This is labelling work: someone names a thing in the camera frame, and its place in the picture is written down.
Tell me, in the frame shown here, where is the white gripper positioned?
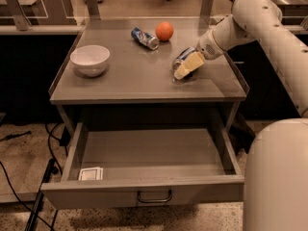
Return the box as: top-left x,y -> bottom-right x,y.
174,30 -> 224,80

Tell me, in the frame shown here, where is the blue pepsi can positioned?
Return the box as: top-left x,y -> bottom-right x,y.
172,46 -> 196,70

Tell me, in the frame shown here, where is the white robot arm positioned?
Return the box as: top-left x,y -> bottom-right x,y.
196,0 -> 308,231

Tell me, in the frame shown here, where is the crushed blue soda can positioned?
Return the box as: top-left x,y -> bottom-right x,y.
131,27 -> 159,50

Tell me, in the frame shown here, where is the open grey top drawer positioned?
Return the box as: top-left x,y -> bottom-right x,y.
42,122 -> 244,209

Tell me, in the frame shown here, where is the white card in drawer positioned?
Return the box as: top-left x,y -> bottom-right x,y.
79,167 -> 103,181

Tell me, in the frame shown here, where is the orange fruit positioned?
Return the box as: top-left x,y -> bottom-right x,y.
155,21 -> 173,41

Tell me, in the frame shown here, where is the grey metal cabinet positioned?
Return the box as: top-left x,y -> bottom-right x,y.
50,16 -> 248,125

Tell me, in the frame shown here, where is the black cloth behind cabinet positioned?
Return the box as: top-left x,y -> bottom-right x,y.
229,113 -> 255,154

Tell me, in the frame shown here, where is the white ceramic bowl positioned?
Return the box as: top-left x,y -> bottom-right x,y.
70,45 -> 110,78

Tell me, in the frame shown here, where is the grey background desk left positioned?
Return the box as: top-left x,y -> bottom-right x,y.
0,0 -> 76,25

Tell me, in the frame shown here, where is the black power strip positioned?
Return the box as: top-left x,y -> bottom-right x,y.
25,159 -> 55,231

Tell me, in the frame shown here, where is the right grey metal post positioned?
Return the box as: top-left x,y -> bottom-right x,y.
200,0 -> 214,19

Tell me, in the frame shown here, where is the grey metal post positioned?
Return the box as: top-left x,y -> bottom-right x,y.
5,0 -> 31,31
200,0 -> 214,19
86,0 -> 100,20

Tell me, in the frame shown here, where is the middle grey metal post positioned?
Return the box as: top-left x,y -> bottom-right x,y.
86,0 -> 100,20

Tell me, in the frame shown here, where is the black drawer handle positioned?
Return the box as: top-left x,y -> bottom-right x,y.
137,190 -> 172,204

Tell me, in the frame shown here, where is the left grey metal post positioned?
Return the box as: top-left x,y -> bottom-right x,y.
5,0 -> 31,31

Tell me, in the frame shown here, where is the black floor cable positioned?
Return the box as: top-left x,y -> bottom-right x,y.
0,122 -> 65,231

